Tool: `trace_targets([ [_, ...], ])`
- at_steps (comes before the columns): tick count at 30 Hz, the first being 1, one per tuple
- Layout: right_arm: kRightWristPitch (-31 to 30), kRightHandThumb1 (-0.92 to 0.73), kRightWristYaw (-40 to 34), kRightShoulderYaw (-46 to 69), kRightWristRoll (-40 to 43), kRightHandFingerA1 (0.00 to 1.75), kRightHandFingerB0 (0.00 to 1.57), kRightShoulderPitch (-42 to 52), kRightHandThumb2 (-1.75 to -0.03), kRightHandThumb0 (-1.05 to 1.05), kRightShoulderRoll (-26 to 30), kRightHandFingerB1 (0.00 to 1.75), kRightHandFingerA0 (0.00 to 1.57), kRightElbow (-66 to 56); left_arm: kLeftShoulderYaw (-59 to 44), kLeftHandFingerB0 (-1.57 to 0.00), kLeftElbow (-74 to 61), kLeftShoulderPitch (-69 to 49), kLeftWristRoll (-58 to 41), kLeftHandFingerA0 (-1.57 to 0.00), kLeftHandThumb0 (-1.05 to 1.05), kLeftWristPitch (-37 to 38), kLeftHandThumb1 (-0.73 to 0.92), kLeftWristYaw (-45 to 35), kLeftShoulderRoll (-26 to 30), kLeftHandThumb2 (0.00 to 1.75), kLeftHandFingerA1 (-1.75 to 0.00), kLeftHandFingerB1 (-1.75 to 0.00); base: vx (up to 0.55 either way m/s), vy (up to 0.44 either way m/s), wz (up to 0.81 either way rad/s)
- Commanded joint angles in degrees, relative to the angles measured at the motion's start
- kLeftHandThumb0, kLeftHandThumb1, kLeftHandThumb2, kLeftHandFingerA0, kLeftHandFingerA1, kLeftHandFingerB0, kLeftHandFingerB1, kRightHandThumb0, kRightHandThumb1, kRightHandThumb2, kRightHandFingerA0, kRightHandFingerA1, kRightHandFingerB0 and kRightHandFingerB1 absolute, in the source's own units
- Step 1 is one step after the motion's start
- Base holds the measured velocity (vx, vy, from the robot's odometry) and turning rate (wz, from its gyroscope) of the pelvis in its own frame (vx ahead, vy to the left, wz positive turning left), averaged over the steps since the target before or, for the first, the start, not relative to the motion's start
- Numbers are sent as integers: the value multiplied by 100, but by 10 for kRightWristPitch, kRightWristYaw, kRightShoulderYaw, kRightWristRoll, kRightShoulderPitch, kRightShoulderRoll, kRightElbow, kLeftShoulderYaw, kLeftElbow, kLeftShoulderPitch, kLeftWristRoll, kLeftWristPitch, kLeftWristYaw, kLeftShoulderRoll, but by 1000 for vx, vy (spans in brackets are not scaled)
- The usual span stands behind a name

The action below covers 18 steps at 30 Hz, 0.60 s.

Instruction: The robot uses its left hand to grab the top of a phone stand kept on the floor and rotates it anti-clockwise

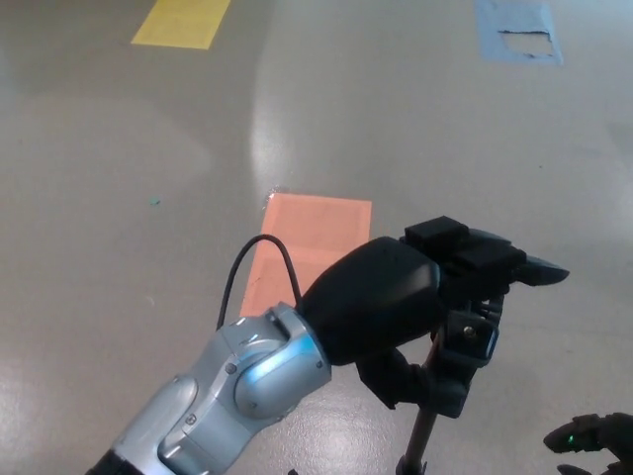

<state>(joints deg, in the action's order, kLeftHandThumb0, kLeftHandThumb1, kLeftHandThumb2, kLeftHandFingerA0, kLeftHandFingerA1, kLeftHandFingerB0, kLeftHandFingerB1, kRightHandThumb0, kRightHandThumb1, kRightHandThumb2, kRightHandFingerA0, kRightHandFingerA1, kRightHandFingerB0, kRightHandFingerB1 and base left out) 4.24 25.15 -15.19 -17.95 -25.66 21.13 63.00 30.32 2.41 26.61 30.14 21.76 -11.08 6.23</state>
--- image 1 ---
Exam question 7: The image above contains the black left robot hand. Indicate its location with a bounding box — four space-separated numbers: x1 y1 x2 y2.
300 215 571 411

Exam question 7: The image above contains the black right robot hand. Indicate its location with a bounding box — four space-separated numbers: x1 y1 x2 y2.
542 412 633 475

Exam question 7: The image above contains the black phone stand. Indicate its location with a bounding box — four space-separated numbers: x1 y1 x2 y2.
395 294 506 475

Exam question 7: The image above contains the orange floor sheet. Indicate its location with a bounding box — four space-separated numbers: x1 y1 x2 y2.
239 192 373 318

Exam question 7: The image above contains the torn blue floor sheet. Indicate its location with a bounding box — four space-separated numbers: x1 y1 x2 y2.
473 0 565 65

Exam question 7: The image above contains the yellow floor sheet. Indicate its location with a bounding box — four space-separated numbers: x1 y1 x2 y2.
131 0 232 50

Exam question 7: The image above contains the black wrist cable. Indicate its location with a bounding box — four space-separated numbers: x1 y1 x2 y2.
216 234 304 331

